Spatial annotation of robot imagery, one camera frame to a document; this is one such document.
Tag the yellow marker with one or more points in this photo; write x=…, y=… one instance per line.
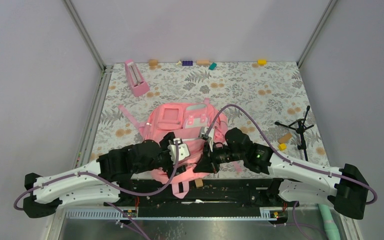
x=282, y=146

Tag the long wooden block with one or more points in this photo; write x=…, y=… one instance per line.
x=203, y=62

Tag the tan wooden wedge block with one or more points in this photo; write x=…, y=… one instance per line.
x=284, y=139

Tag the wooden block far left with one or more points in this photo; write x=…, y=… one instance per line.
x=153, y=62

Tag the small wooden cube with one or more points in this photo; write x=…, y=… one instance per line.
x=199, y=183

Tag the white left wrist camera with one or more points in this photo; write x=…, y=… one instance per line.
x=178, y=150

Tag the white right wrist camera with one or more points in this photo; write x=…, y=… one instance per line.
x=207, y=134

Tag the yellow block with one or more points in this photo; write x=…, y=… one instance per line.
x=261, y=62

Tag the floral table mat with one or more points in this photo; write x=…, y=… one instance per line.
x=258, y=100

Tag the teal block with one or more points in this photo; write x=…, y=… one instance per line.
x=212, y=66

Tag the mint green microphone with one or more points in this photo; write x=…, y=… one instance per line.
x=330, y=227

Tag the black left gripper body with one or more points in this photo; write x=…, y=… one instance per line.
x=164, y=161

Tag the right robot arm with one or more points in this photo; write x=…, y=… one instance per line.
x=343, y=188

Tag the black microphone tripod stand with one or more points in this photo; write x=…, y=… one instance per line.
x=299, y=126

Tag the pink metronome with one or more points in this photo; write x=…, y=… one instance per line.
x=135, y=79

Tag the purple toy brick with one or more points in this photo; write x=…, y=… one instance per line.
x=187, y=63

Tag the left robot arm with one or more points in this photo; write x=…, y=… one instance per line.
x=101, y=180

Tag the pink student backpack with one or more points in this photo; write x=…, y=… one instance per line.
x=185, y=120

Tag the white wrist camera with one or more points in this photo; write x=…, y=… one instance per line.
x=207, y=134
x=178, y=150

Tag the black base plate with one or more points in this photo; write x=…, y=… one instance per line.
x=215, y=198

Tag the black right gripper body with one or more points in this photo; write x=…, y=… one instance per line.
x=222, y=154

